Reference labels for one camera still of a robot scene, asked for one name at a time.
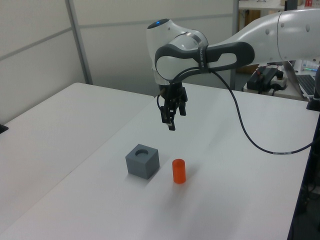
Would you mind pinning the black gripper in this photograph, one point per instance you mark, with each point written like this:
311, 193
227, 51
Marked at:
175, 93

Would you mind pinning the orange cylinder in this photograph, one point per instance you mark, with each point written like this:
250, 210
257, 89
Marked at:
179, 172

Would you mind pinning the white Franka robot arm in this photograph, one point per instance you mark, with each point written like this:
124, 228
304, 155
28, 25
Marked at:
250, 37

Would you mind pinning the grey block with round hole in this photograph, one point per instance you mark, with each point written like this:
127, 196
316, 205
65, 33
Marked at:
142, 165

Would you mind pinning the black power supply box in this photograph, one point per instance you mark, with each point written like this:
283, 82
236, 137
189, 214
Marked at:
261, 77

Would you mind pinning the white emergency stop box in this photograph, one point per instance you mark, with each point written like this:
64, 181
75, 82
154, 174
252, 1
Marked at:
279, 81

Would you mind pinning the silver laptop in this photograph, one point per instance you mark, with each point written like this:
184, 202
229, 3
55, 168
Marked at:
303, 82

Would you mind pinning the black clamp on table edge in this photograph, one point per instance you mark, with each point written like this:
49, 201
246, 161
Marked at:
313, 103

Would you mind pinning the black bracket on table edge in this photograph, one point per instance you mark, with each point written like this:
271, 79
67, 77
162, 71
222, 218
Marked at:
3, 129

